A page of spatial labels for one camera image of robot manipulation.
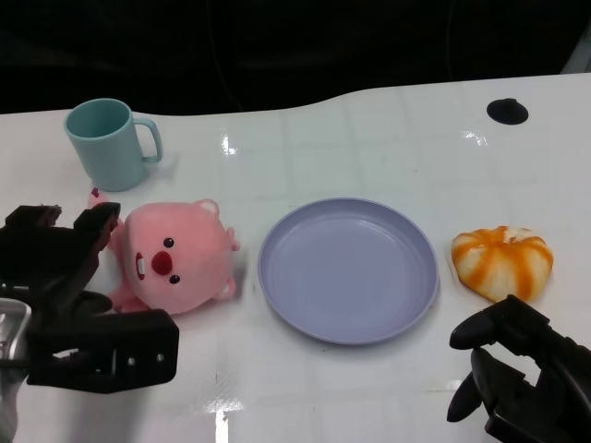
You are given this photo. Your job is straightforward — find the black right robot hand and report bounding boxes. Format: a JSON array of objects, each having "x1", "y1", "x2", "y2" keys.
[{"x1": 446, "y1": 294, "x2": 591, "y2": 443}]

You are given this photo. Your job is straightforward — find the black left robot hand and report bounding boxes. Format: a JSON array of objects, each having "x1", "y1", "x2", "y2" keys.
[{"x1": 0, "y1": 201, "x2": 122, "y2": 324}]

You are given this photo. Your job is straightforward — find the pink plush beaver doll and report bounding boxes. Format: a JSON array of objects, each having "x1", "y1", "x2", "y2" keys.
[{"x1": 87, "y1": 186, "x2": 241, "y2": 316}]

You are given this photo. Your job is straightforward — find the purple round plate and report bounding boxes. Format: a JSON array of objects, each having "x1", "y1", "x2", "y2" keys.
[{"x1": 257, "y1": 197, "x2": 440, "y2": 346}]

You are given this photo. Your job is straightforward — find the teal plastic mug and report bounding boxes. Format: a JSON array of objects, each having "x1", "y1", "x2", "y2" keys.
[{"x1": 63, "y1": 97, "x2": 163, "y2": 193}]

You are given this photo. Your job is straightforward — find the orange striped bun toy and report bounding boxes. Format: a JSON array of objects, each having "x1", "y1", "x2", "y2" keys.
[{"x1": 451, "y1": 224, "x2": 554, "y2": 304}]

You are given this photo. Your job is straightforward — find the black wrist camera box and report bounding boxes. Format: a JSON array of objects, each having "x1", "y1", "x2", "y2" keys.
[{"x1": 26, "y1": 308, "x2": 180, "y2": 394}]

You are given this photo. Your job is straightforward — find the black table cable grommet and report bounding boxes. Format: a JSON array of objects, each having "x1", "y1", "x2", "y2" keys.
[{"x1": 486, "y1": 98, "x2": 529, "y2": 125}]

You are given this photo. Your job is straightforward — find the thin black background cable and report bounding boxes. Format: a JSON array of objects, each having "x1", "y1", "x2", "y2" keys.
[{"x1": 443, "y1": 0, "x2": 457, "y2": 78}]

